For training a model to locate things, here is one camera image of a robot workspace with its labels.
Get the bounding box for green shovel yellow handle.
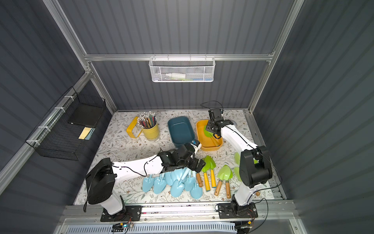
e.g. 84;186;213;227
204;156;217;188
202;159;210;192

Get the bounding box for green shovel brown handle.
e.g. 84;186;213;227
196;173;203;187

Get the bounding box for green shovel wooden handle pair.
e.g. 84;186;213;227
214;165;233;196

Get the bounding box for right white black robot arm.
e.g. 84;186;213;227
206;108;273;216

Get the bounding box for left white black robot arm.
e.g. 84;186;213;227
83;139;206;215

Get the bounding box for yellow storage box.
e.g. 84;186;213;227
196;120;223;152

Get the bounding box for teal storage box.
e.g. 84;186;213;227
168;116;195;148

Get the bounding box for floral table mat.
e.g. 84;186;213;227
73;109;281;205

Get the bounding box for blue shovel mid right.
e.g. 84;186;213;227
184;171;196;192

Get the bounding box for green shovel far right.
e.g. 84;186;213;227
234;152;241;165

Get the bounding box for colored pencils bunch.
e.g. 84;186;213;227
137;111;157;129

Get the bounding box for white bottle in basket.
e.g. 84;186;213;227
165;73;186;80

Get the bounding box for white perforated front panel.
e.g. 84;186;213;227
65;222;237;234

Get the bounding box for yellow sticky notes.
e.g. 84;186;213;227
79;127;91;140

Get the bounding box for black notebook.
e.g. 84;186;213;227
68;104;103;128

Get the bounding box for green shovel wooden handle right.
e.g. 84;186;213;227
225;176;232;199

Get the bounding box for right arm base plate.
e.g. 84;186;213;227
215;202;258;219

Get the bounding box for white wire wall basket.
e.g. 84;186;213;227
149;58;216;83

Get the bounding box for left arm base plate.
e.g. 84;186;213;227
100;205;142;222

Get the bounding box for black wire side basket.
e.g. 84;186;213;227
26;88;106;161

